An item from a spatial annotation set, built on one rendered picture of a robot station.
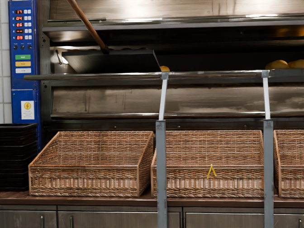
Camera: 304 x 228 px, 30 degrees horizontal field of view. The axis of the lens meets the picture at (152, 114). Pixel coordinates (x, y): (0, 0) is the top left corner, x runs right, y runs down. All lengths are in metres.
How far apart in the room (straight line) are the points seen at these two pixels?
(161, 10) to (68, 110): 0.76
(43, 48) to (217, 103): 1.03
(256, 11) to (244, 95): 0.45
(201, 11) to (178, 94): 0.48
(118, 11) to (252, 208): 1.32
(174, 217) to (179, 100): 0.76
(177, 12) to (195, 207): 1.10
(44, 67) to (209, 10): 0.99
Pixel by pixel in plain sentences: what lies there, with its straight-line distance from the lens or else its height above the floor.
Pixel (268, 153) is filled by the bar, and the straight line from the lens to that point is 2.56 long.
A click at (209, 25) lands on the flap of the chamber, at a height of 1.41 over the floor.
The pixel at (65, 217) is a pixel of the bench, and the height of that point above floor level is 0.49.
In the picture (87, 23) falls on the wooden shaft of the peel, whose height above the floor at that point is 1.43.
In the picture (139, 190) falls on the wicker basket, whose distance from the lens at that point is 2.72.
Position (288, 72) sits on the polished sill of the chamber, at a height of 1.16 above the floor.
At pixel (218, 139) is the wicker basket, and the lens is 3.11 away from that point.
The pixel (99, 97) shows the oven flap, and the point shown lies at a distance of 3.23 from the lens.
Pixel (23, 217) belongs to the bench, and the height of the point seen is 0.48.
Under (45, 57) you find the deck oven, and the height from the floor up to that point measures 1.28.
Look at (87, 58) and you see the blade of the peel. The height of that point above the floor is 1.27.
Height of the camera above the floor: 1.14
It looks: 4 degrees down
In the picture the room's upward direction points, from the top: 1 degrees counter-clockwise
